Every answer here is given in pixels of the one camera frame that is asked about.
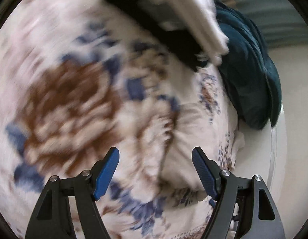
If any dark teal plush blanket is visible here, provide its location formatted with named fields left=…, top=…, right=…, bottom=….
left=215, top=0, right=282, bottom=130

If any folded black garment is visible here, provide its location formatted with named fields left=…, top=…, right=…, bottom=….
left=106, top=0, right=209, bottom=72

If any floral plaid bed blanket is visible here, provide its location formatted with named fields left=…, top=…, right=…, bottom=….
left=0, top=0, right=244, bottom=238

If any folded white garment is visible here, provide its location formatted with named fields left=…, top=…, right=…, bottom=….
left=146, top=0, right=230, bottom=64

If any white headboard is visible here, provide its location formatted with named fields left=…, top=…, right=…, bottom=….
left=234, top=111, right=308, bottom=238

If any right teal curtain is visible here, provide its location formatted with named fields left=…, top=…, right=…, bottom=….
left=220, top=0, right=308, bottom=48

